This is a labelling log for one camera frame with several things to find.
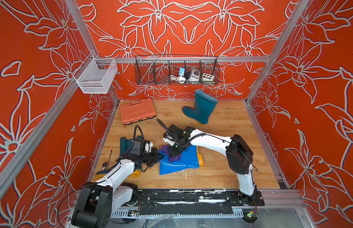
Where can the white grey round device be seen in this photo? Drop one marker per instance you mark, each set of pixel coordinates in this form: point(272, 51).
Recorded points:
point(194, 75)

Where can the dark teal rubber boot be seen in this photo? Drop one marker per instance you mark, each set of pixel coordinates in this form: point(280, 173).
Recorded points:
point(127, 165)

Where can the white dotted box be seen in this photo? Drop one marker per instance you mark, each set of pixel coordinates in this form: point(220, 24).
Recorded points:
point(208, 78)

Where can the purple cloth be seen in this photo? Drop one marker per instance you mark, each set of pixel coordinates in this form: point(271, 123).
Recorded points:
point(167, 152)

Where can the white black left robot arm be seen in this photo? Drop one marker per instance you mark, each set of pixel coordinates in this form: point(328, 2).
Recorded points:
point(97, 200)

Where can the orange plastic tool case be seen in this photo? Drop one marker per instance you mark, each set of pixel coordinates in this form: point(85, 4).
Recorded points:
point(137, 111)

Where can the black wire wall basket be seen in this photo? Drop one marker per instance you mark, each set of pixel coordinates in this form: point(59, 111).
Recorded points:
point(162, 70)

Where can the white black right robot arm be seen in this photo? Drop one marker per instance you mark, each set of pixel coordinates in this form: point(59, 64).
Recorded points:
point(238, 153)

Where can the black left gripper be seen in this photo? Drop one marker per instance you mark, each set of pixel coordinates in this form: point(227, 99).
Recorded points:
point(156, 150)

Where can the blue rubber boot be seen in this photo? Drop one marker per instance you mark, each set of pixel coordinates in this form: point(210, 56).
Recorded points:
point(189, 159)

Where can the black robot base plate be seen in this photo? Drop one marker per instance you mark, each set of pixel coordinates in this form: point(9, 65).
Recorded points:
point(229, 197)

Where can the blue white small box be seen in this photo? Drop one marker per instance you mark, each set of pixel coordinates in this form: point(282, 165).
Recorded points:
point(181, 72)

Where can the white wire mesh basket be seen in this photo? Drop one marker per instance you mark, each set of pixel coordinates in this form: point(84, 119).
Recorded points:
point(92, 79)

